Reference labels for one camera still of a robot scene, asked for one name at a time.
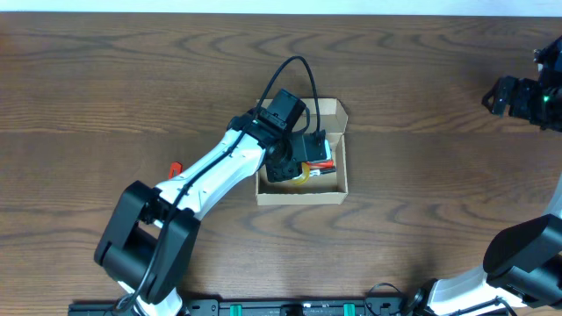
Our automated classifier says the yellow clear tape roll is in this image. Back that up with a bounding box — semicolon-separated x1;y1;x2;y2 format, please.
290;162;310;185

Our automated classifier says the black whiteboard marker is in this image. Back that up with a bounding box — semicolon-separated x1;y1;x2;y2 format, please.
309;167;336;177

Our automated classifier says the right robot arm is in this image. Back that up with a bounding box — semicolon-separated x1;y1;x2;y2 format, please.
405;39;561;315

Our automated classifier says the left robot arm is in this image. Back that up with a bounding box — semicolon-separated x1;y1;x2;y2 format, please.
94;90;330;315

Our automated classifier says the open cardboard box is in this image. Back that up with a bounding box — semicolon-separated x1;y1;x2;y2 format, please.
255;98;349;205

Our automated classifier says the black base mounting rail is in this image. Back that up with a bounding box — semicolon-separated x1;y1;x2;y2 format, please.
68;296;440;316

